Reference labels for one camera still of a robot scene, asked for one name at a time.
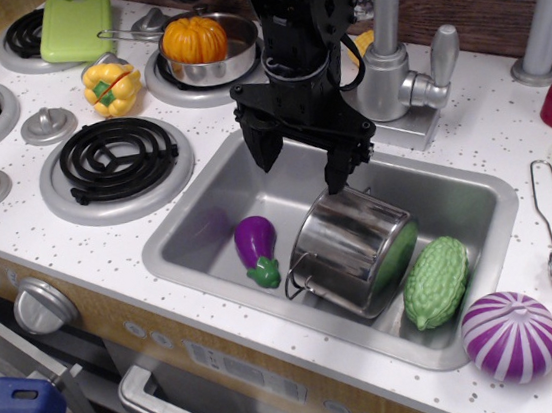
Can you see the green cutting board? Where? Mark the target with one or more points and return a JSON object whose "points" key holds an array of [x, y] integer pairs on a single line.
{"points": [[70, 30]]}

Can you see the purple toy eggplant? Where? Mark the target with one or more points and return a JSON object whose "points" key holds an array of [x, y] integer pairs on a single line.
{"points": [[254, 239]]}

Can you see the front black stove burner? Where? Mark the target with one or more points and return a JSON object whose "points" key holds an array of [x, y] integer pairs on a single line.
{"points": [[116, 171]]}

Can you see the small steel saucepan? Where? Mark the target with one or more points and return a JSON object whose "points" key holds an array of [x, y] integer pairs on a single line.
{"points": [[242, 35]]}

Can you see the silver toy faucet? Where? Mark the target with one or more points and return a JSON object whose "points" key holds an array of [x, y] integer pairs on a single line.
{"points": [[404, 104]]}

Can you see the stainless steel pot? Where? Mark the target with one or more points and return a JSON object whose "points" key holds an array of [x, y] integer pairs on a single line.
{"points": [[352, 250]]}

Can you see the silver oven front knob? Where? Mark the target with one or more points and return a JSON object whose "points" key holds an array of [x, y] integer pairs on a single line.
{"points": [[40, 308]]}

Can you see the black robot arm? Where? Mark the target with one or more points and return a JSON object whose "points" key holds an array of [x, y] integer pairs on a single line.
{"points": [[304, 39]]}

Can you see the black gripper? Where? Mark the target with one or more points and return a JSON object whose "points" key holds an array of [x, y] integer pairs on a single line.
{"points": [[313, 113]]}

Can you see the purple striped toy onion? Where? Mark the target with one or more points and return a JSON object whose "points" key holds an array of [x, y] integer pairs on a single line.
{"points": [[508, 335]]}

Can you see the orange toy pumpkin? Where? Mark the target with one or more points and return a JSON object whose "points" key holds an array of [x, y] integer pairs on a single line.
{"points": [[195, 40]]}

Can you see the yellow toy corn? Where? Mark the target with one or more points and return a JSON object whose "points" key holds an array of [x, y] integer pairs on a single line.
{"points": [[361, 42]]}

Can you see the yellow toy bell pepper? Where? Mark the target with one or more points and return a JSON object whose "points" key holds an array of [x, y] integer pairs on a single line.
{"points": [[112, 89]]}

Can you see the back left stove burner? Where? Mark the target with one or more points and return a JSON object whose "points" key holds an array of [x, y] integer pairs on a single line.
{"points": [[20, 47]]}

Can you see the green toy bitter melon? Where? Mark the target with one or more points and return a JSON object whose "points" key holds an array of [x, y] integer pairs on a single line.
{"points": [[436, 284]]}

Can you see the grey metal sink basin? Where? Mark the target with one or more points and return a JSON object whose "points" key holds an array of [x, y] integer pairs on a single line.
{"points": [[194, 245]]}

